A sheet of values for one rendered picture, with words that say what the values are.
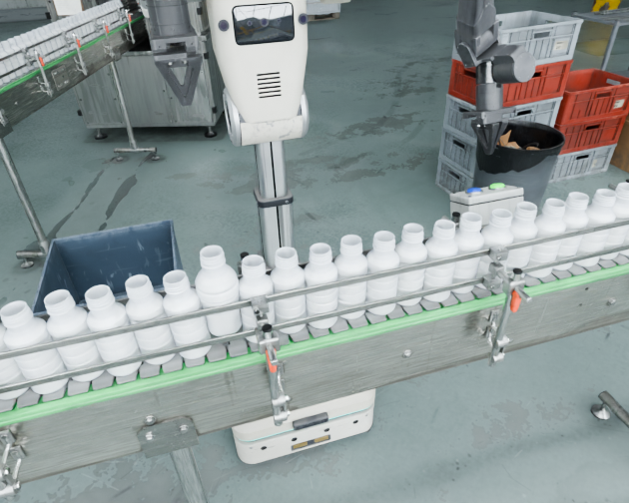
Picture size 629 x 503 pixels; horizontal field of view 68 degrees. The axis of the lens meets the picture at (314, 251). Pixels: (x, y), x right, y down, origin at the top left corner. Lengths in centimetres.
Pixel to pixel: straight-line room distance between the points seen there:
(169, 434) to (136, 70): 386
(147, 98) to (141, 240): 325
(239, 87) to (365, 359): 73
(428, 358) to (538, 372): 131
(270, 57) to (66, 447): 94
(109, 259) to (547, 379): 178
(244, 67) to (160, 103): 335
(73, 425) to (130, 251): 62
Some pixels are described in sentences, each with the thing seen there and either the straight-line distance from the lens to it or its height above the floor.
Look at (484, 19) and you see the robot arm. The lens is 108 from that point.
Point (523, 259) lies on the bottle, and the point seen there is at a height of 106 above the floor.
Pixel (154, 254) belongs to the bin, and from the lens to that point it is 143.
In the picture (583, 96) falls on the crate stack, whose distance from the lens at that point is 370.
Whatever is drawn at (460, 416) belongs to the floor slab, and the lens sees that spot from 205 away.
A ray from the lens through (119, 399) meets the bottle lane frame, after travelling 89.
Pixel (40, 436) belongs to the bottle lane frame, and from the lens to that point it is 95.
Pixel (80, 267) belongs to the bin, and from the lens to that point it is 146.
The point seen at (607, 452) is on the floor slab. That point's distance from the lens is 215.
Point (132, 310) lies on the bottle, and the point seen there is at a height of 112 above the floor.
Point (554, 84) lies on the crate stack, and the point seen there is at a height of 75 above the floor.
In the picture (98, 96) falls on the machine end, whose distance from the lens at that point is 474.
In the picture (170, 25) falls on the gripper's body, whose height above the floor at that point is 151.
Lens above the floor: 162
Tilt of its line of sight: 35 degrees down
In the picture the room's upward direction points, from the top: 2 degrees counter-clockwise
